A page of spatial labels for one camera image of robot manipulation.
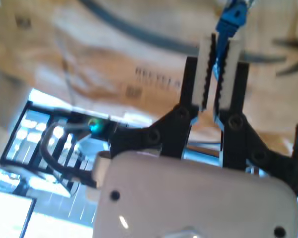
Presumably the brown packing paper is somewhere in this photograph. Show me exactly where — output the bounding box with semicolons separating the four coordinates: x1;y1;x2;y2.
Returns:
0;0;298;159

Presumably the blue network cable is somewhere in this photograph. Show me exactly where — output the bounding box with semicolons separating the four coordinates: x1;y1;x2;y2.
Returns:
212;0;249;81

